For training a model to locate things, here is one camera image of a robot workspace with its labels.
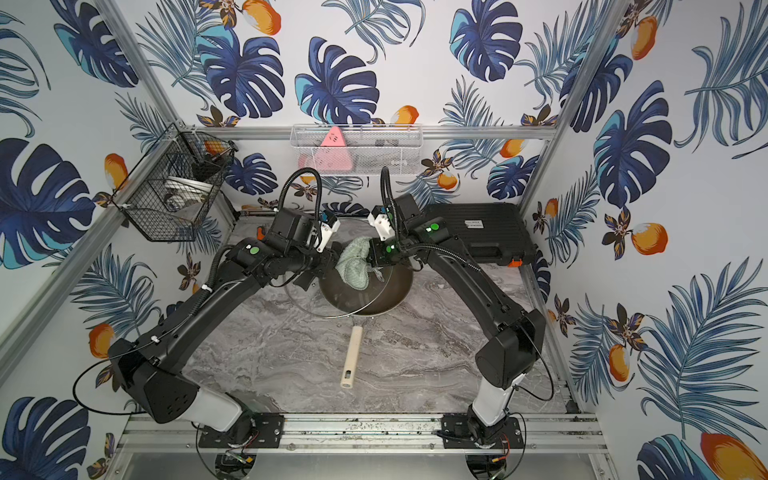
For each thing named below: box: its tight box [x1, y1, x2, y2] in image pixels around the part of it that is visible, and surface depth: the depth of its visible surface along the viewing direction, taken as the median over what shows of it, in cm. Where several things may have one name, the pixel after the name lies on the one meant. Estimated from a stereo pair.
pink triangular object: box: [309, 126, 353, 172], surface depth 92 cm
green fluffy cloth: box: [335, 236, 385, 290], surface depth 76 cm
